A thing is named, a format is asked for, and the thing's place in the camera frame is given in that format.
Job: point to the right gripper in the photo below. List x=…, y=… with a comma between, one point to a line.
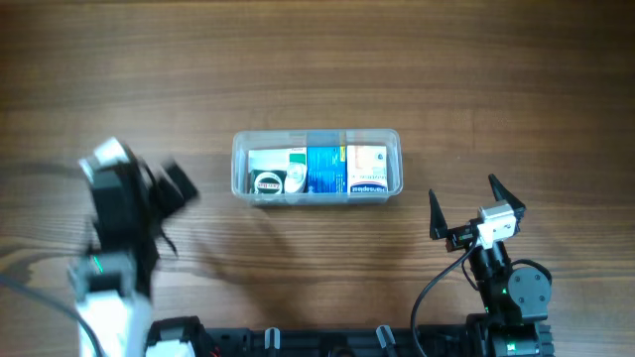
x=466, y=235

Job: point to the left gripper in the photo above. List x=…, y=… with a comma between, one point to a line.
x=166, y=193

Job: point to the white Panadol box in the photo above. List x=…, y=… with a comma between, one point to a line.
x=276, y=159

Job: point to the blue medicine box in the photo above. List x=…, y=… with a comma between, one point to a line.
x=327, y=169

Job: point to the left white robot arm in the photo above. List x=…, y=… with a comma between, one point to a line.
x=111, y=280

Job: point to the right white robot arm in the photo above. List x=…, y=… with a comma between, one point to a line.
x=515, y=294

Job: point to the clear plastic container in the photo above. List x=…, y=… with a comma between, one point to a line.
x=246, y=141

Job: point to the white Hansaplast box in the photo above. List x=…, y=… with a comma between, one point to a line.
x=366, y=169

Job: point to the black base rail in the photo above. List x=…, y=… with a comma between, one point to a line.
x=347, y=339

